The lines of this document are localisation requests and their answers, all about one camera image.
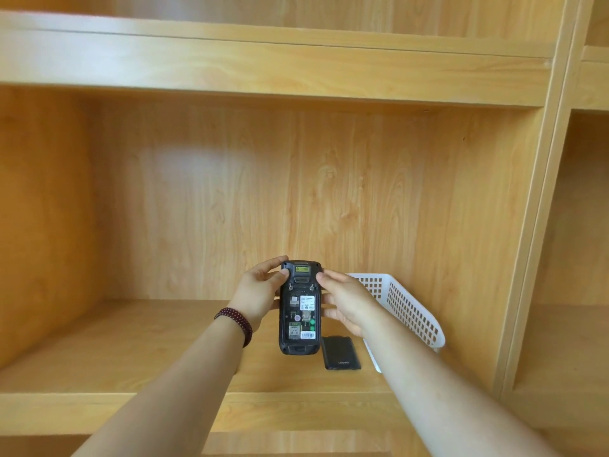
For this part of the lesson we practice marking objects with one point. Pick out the person's right hand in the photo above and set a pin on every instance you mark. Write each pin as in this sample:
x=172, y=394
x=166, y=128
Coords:
x=349, y=302

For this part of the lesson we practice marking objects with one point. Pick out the person's left hand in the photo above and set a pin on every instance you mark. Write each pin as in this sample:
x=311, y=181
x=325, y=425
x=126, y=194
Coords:
x=254, y=295

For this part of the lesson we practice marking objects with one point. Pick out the person's right thumb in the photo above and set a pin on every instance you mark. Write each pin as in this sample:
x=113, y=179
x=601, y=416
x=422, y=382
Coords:
x=327, y=282

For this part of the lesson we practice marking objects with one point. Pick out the person's left thumb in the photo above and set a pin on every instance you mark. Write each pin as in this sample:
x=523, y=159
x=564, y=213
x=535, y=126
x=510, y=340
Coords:
x=279, y=278

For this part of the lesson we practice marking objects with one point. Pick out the black handheld scanner device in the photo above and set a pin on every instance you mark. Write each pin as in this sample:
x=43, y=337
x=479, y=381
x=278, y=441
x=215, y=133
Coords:
x=299, y=311

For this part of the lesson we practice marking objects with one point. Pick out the person's right forearm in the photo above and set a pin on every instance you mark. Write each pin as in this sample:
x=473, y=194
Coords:
x=442, y=399

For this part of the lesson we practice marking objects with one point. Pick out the person's left forearm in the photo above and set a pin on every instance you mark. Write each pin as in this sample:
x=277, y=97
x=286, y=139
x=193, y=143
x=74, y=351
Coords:
x=176, y=399

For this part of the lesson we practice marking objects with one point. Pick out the black battery pack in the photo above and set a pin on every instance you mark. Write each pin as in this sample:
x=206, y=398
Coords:
x=340, y=353

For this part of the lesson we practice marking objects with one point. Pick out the white plastic basket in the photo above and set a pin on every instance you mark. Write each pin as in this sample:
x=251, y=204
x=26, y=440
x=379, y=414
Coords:
x=404, y=309

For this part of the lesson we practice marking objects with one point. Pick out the wooden shelf unit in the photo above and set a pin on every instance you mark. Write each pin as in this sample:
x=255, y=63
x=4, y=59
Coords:
x=304, y=161

